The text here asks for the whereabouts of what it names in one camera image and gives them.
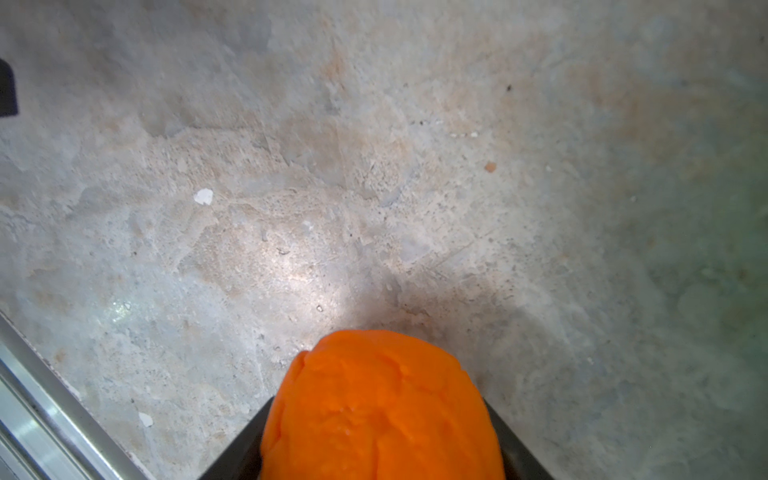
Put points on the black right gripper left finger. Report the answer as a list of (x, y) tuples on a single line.
[(241, 459)]

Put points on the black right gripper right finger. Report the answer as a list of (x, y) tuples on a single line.
[(518, 461)]

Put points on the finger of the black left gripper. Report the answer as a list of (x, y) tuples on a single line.
[(8, 93)]

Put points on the netted orange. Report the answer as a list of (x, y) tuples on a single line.
[(376, 404)]

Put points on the aluminium front rail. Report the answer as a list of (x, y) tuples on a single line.
[(45, 432)]

